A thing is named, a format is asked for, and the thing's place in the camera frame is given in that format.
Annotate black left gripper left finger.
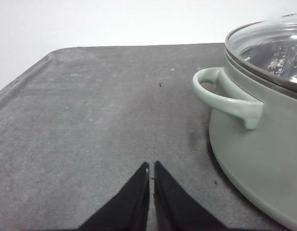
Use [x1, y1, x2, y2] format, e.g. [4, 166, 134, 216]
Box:
[78, 162, 150, 231]

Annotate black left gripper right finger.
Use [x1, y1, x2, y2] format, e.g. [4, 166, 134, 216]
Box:
[154, 161, 225, 231]

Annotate glass steamer lid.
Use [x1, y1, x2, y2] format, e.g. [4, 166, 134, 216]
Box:
[225, 13, 297, 93]

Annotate green electric steamer pot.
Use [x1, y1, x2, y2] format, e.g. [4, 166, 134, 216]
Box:
[192, 55, 297, 225]

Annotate grey table mat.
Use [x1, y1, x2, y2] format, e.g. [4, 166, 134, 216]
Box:
[0, 43, 283, 231]

